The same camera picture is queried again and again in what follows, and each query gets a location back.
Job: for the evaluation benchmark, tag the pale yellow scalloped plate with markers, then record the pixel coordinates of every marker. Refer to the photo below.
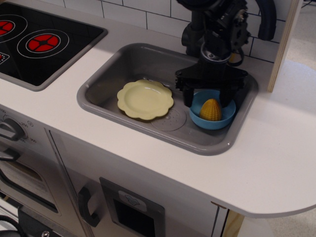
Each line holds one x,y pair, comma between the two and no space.
144,99

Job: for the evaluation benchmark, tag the wooden side panel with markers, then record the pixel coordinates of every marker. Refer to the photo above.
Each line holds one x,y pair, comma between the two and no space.
290,23

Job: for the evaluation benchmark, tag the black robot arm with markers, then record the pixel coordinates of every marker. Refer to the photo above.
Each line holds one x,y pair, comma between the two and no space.
218,28

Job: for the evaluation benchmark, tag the black toy stovetop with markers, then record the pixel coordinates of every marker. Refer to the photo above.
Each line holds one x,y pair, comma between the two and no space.
37,47

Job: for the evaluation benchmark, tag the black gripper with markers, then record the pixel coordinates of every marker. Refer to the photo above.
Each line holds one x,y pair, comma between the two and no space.
211,71

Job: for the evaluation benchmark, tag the grey oven door handle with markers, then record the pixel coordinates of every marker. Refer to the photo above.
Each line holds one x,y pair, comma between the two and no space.
9,154

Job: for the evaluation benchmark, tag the dark grey toy faucet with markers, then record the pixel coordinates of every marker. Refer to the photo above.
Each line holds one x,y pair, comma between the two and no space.
218,23

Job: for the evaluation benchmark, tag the yellow toy corn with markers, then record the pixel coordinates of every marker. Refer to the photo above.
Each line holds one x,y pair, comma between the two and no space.
211,111

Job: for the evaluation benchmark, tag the grey toy sink basin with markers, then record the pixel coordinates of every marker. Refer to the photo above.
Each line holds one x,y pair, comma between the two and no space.
144,61

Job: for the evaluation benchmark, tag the black cabinet door handle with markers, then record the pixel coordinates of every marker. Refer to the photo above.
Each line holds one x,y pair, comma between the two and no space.
84,198

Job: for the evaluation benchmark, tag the grey oven knob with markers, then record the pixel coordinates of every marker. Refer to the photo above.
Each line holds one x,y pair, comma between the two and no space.
11,130

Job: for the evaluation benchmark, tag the blue plastic bowl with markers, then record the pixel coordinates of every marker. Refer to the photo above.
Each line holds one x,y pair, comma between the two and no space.
199,99

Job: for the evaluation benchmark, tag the grey dispenser panel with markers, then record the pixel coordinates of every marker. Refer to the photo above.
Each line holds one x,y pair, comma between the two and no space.
132,211

